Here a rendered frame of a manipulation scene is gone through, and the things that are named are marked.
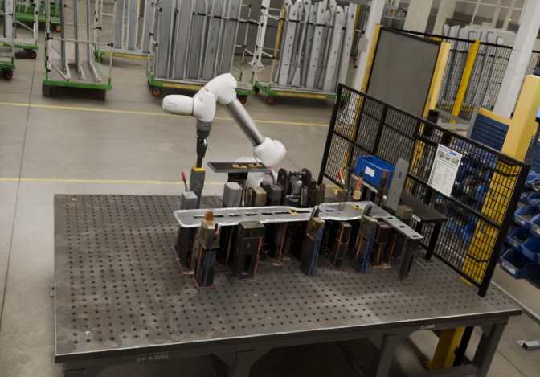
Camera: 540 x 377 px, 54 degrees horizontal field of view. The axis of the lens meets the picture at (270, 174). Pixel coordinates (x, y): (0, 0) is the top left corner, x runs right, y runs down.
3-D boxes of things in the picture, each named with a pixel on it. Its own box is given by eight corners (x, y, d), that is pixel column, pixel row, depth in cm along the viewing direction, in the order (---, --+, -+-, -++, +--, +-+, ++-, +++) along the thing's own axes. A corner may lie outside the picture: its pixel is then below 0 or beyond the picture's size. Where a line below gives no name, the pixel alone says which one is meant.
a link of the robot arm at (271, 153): (261, 169, 394) (285, 151, 395) (267, 176, 379) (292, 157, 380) (200, 84, 361) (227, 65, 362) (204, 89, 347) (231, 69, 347)
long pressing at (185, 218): (183, 230, 273) (183, 227, 273) (170, 211, 291) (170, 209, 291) (393, 217, 338) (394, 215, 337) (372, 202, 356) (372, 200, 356)
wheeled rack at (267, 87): (265, 104, 1035) (280, 10, 976) (247, 92, 1120) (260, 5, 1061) (349, 110, 1115) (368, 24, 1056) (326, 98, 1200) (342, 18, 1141)
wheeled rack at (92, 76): (111, 102, 860) (119, -12, 800) (43, 97, 819) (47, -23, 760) (100, 76, 1022) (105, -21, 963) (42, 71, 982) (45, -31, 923)
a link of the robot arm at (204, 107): (213, 117, 311) (190, 115, 308) (217, 91, 306) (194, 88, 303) (214, 122, 301) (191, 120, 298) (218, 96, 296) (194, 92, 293)
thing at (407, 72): (404, 244, 539) (461, 44, 472) (393, 245, 534) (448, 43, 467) (342, 191, 654) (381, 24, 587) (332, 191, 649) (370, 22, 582)
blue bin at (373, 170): (382, 189, 372) (386, 171, 368) (353, 173, 395) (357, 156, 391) (398, 187, 381) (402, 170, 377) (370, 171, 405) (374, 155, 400)
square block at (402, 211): (390, 260, 345) (404, 210, 333) (382, 255, 351) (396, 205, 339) (400, 260, 348) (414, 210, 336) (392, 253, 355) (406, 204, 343)
